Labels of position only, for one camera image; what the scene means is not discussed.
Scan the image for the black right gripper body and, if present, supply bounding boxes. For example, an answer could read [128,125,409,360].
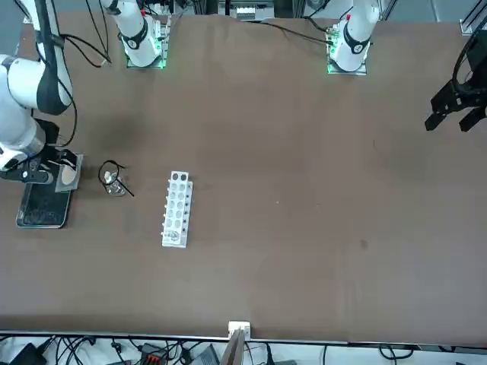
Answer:
[24,146,64,168]

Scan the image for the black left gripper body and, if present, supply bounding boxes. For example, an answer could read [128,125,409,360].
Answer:
[464,30,487,83]

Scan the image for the black ring tripod stand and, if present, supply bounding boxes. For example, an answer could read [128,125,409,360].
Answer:
[98,160,135,198]

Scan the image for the steel tray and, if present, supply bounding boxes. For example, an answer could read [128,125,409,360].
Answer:
[14,151,85,230]

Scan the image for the white test tube rack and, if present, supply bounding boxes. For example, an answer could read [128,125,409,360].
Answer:
[159,170,194,249]

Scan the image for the black power adapter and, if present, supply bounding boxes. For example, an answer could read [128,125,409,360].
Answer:
[6,343,49,365]

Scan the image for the red black power strip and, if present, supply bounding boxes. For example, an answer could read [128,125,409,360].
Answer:
[138,343,169,365]

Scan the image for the large black ridged power supply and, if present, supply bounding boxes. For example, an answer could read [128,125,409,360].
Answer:
[193,344,222,365]

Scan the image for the aluminium corner rail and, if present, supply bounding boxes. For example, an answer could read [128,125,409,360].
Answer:
[459,17,487,37]

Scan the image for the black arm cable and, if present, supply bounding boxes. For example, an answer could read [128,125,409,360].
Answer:
[36,0,114,148]

